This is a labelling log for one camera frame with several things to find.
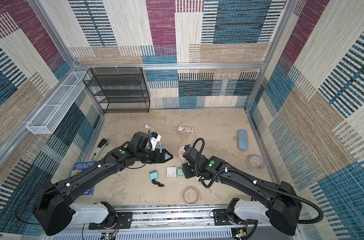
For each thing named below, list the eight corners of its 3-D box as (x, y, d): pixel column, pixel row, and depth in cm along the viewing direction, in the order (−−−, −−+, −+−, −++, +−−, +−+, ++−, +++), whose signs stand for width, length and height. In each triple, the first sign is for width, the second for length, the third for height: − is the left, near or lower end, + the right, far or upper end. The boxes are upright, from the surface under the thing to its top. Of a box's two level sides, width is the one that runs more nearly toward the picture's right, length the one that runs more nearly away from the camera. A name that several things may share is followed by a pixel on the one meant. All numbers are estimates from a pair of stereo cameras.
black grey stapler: (92, 161, 96) (88, 157, 92) (105, 142, 105) (102, 138, 101) (97, 162, 96) (94, 158, 92) (109, 143, 104) (106, 139, 101)
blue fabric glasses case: (238, 150, 100) (239, 147, 97) (237, 132, 110) (238, 128, 106) (247, 151, 100) (249, 148, 96) (245, 133, 109) (247, 130, 106)
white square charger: (166, 179, 88) (166, 177, 85) (167, 168, 92) (166, 166, 89) (176, 179, 88) (175, 177, 85) (176, 168, 92) (176, 166, 89)
